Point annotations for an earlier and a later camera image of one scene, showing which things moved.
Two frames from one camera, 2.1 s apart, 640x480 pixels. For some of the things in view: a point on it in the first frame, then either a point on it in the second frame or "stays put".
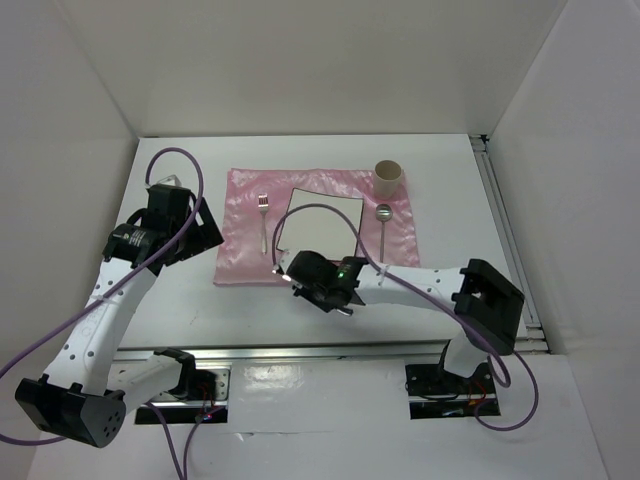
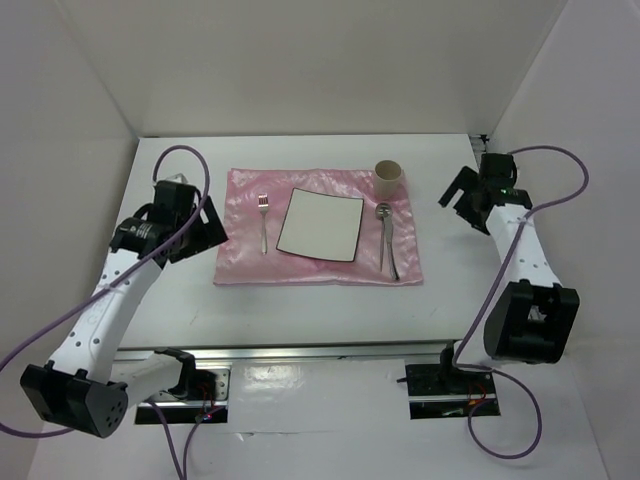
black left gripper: x=206 y=234 stays put
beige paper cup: x=387 y=178 stays put
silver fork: x=263 y=203 stays put
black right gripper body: x=316 y=294 to x=476 y=221
